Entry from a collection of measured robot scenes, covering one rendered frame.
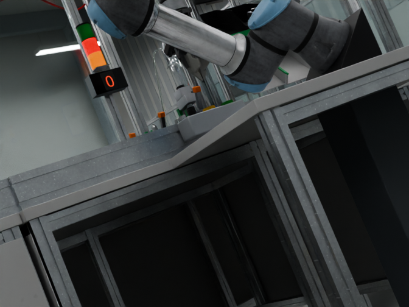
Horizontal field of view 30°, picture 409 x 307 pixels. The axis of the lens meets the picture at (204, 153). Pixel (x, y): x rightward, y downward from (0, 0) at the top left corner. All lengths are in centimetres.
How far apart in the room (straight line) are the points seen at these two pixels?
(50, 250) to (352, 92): 82
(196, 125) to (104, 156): 28
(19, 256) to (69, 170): 29
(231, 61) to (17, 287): 78
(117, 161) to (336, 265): 76
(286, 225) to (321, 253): 67
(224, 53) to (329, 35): 28
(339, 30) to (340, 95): 35
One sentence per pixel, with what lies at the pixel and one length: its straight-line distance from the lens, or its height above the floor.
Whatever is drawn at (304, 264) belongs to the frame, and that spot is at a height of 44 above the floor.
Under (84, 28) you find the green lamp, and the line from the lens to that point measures 256.
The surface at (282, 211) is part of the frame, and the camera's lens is 227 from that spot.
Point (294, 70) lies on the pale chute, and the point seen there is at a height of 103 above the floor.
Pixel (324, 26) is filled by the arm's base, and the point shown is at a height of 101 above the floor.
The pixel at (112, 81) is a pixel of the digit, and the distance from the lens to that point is 252.
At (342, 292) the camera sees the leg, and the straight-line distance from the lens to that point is 163.
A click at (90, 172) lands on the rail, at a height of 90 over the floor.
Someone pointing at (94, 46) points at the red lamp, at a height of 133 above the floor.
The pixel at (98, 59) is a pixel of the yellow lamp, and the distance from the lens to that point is 253.
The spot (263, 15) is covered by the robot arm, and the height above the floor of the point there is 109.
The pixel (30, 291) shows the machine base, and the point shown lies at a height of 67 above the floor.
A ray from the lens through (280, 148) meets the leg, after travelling 161.
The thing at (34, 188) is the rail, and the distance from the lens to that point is 202.
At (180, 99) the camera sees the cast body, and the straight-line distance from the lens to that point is 250.
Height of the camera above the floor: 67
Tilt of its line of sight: 5 degrees up
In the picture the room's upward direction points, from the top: 23 degrees counter-clockwise
